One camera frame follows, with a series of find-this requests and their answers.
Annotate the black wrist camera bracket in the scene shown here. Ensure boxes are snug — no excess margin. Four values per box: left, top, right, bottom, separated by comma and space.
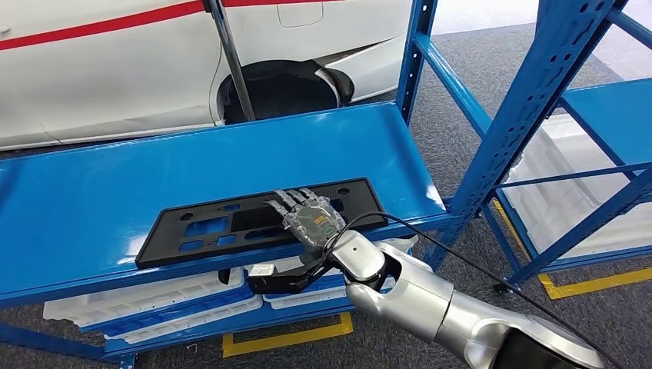
247, 251, 338, 295

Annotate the blue metal shelf rack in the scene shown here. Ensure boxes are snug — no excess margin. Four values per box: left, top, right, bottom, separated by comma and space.
481, 7, 652, 295
0, 0, 630, 369

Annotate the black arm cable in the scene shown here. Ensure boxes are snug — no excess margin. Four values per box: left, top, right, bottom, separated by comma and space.
321, 211, 625, 369

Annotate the grey metal pole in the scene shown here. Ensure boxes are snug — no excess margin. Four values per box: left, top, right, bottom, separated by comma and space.
203, 0, 256, 122

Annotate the black plastic plate frame part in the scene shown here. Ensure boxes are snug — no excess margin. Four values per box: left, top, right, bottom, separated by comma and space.
135, 178, 389, 270

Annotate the white car with red stripe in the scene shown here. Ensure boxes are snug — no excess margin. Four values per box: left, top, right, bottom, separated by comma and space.
0, 0, 414, 151

